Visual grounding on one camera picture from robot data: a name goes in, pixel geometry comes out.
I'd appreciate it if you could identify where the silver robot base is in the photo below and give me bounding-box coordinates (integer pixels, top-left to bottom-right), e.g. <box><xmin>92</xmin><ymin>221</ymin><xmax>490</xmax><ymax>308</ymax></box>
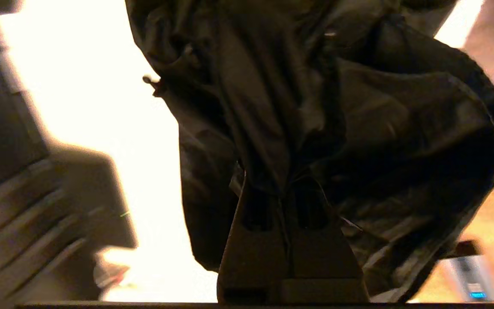
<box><xmin>440</xmin><ymin>252</ymin><xmax>494</xmax><ymax>303</ymax></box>

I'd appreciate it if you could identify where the black television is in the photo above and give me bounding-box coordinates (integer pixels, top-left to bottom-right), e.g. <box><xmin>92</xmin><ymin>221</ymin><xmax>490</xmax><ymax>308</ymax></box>
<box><xmin>0</xmin><ymin>0</ymin><xmax>102</xmax><ymax>303</ymax></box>

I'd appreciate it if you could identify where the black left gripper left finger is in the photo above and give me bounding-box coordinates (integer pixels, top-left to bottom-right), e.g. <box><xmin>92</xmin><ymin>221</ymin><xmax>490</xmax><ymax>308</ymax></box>
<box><xmin>216</xmin><ymin>171</ymin><xmax>291</xmax><ymax>303</ymax></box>

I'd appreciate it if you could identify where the black umbrella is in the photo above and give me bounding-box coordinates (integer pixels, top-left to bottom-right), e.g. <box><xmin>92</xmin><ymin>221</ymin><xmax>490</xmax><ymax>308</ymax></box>
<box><xmin>124</xmin><ymin>0</ymin><xmax>494</xmax><ymax>303</ymax></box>

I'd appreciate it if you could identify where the white power strip red light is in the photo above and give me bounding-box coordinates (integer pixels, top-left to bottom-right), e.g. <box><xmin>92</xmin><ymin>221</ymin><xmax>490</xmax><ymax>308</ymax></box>
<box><xmin>93</xmin><ymin>252</ymin><xmax>131</xmax><ymax>290</ymax></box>

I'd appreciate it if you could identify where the black flat set-top box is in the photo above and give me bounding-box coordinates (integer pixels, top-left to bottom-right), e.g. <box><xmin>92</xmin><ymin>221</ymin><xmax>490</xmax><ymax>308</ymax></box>
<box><xmin>48</xmin><ymin>145</ymin><xmax>139</xmax><ymax>251</ymax></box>

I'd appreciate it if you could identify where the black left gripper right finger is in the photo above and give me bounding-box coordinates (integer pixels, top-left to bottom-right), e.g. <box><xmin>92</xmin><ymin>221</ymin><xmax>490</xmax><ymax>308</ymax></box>
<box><xmin>282</xmin><ymin>174</ymin><xmax>370</xmax><ymax>303</ymax></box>

